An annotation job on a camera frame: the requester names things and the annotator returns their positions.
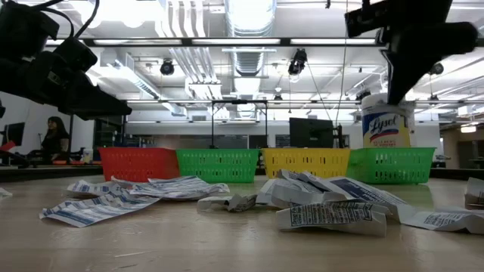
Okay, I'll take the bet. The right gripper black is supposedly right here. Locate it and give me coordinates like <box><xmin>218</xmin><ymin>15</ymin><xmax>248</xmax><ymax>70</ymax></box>
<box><xmin>344</xmin><ymin>0</ymin><xmax>479</xmax><ymax>106</ymax></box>

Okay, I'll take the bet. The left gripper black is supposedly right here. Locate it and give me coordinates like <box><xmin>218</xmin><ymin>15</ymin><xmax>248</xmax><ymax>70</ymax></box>
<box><xmin>20</xmin><ymin>51</ymin><xmax>133</xmax><ymax>122</ymax></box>

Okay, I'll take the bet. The dark shelf unit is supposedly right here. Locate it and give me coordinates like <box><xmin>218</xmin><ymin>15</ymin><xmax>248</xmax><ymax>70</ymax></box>
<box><xmin>93</xmin><ymin>116</ymin><xmax>128</xmax><ymax>149</ymax></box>

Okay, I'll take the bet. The Lysol wipes canister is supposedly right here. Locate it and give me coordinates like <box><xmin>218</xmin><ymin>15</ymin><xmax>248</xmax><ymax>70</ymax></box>
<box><xmin>361</xmin><ymin>92</ymin><xmax>415</xmax><ymax>149</ymax></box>

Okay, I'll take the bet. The person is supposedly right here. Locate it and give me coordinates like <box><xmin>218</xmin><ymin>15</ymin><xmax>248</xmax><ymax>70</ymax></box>
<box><xmin>40</xmin><ymin>116</ymin><xmax>71</xmax><ymax>162</ymax></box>

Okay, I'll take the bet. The red plastic basket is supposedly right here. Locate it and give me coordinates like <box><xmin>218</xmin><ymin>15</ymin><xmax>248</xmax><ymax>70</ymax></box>
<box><xmin>98</xmin><ymin>147</ymin><xmax>181</xmax><ymax>183</ymax></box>

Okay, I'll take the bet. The blue striped bandage wrapper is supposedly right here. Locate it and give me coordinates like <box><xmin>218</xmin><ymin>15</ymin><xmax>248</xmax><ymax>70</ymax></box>
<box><xmin>39</xmin><ymin>190</ymin><xmax>163</xmax><ymax>229</ymax></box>
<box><xmin>111</xmin><ymin>175</ymin><xmax>160</xmax><ymax>190</ymax></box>
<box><xmin>66</xmin><ymin>179</ymin><xmax>128</xmax><ymax>200</ymax></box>
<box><xmin>145</xmin><ymin>175</ymin><xmax>231</xmax><ymax>202</ymax></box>

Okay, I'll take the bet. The green plastic basket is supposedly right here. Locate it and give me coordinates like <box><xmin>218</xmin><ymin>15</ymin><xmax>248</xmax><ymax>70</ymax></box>
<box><xmin>175</xmin><ymin>148</ymin><xmax>261</xmax><ymax>184</ymax></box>
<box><xmin>346</xmin><ymin>146</ymin><xmax>437</xmax><ymax>185</ymax></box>

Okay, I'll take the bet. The dark small monitor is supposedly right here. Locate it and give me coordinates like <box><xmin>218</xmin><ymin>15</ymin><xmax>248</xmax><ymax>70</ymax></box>
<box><xmin>0</xmin><ymin>121</ymin><xmax>26</xmax><ymax>147</ymax></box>

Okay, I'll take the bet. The black overhead rig beam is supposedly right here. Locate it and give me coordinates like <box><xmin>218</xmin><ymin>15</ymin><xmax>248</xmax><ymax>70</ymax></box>
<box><xmin>41</xmin><ymin>36</ymin><xmax>386</xmax><ymax>48</ymax></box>

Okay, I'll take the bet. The black monitor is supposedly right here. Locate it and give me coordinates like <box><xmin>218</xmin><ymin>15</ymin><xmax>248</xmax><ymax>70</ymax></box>
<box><xmin>289</xmin><ymin>117</ymin><xmax>335</xmax><ymax>149</ymax></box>

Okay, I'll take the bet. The yellow plastic basket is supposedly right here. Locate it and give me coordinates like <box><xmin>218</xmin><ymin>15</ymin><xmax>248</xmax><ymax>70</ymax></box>
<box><xmin>261</xmin><ymin>147</ymin><xmax>352</xmax><ymax>179</ymax></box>

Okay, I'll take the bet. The crumpled small white packet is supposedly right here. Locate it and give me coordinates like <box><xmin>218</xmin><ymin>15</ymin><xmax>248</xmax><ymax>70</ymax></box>
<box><xmin>196</xmin><ymin>193</ymin><xmax>259</xmax><ymax>213</ymax></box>

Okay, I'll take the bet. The white Drug Facts packet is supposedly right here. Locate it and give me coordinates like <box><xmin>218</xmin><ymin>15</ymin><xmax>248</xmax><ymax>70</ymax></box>
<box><xmin>275</xmin><ymin>201</ymin><xmax>389</xmax><ymax>238</ymax></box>

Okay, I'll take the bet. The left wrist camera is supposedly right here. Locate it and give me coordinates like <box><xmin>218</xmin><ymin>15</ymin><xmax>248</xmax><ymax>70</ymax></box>
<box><xmin>52</xmin><ymin>36</ymin><xmax>98</xmax><ymax>73</ymax></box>

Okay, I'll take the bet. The black overhead rig camera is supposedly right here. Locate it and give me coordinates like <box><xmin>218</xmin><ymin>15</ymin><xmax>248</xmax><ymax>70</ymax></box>
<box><xmin>287</xmin><ymin>48</ymin><xmax>309</xmax><ymax>76</ymax></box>

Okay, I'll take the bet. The black background table frame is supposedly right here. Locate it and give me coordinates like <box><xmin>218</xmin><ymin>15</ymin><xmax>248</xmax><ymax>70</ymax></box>
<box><xmin>210</xmin><ymin>99</ymin><xmax>269</xmax><ymax>149</ymax></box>

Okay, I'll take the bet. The silver ceiling air duct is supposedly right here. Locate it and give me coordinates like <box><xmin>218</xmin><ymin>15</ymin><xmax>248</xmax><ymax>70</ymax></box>
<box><xmin>222</xmin><ymin>0</ymin><xmax>279</xmax><ymax>76</ymax></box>

